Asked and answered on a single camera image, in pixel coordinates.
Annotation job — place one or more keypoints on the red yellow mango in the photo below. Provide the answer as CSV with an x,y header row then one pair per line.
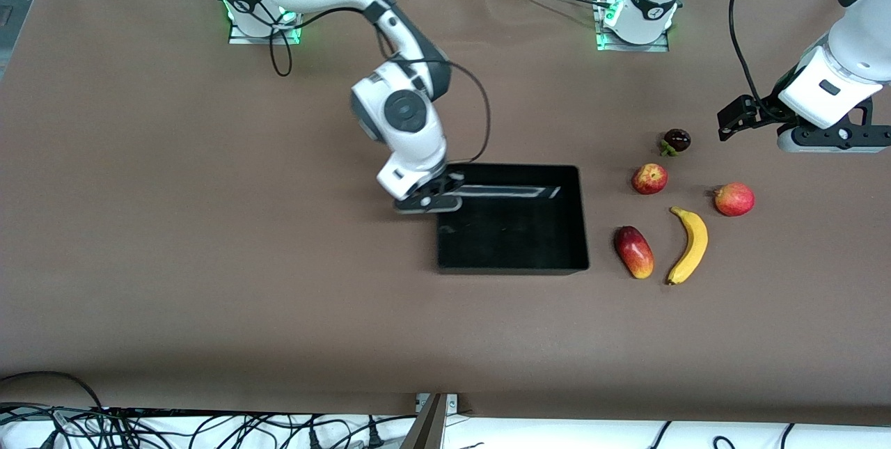
x,y
635,252

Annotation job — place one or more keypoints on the small red yellow apple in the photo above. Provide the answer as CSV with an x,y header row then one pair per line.
x,y
649,179

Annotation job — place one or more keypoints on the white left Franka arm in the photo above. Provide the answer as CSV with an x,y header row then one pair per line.
x,y
863,38

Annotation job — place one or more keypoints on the small metal table bracket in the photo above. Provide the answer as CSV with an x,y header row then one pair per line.
x,y
452,404

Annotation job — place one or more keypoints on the yellow banana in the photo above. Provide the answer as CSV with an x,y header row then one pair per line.
x,y
695,240

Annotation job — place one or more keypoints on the large red apple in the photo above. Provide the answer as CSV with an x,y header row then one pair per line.
x,y
734,200

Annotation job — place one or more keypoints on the table cover sheet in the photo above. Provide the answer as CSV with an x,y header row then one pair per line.
x,y
278,261

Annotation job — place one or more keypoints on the dark purple mangosteen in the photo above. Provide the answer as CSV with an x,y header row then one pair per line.
x,y
677,140

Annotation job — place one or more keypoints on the dark angled post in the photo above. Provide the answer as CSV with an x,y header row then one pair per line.
x,y
426,428

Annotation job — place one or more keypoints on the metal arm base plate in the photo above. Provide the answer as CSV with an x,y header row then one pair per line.
x,y
654,46
240,37

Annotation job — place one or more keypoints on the black rectangular plastic tray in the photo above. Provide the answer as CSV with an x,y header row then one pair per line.
x,y
515,240

